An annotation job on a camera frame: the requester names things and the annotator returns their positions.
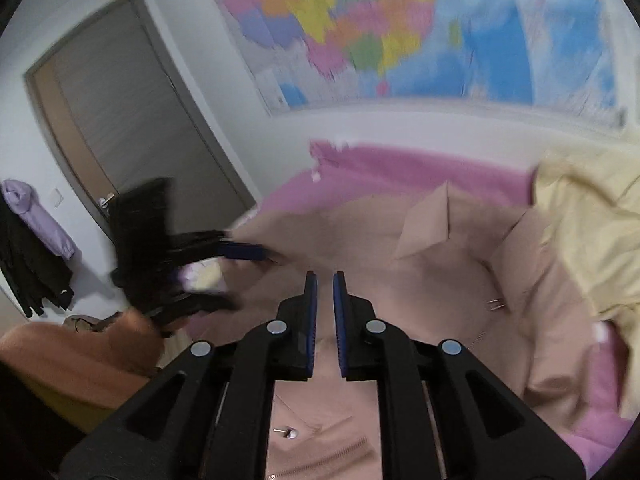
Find dusty pink shirt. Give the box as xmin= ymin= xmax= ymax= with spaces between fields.
xmin=165 ymin=182 xmax=608 ymax=480

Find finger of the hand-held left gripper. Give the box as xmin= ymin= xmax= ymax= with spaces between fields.
xmin=147 ymin=294 xmax=239 ymax=332
xmin=172 ymin=231 xmax=268 ymax=267

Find pink blanket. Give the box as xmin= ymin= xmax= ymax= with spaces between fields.
xmin=260 ymin=140 xmax=636 ymax=476

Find large colourful wall map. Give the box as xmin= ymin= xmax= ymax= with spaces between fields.
xmin=200 ymin=0 xmax=628 ymax=126

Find black hanging clothes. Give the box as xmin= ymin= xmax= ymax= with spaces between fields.
xmin=0 ymin=205 xmax=76 ymax=317

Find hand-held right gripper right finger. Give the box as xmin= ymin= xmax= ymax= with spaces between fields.
xmin=332 ymin=270 xmax=586 ymax=480

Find purple hanging jacket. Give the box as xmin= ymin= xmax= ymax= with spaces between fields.
xmin=0 ymin=178 xmax=78 ymax=261

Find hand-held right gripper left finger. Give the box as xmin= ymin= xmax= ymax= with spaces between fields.
xmin=60 ymin=271 xmax=319 ymax=480

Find grey door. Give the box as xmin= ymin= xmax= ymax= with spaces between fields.
xmin=25 ymin=0 xmax=258 ymax=233

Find pale yellow garment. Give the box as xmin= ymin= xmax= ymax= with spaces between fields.
xmin=531 ymin=135 xmax=640 ymax=418

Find person's left forearm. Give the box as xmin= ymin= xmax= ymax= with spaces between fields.
xmin=0 ymin=307 xmax=163 ymax=411

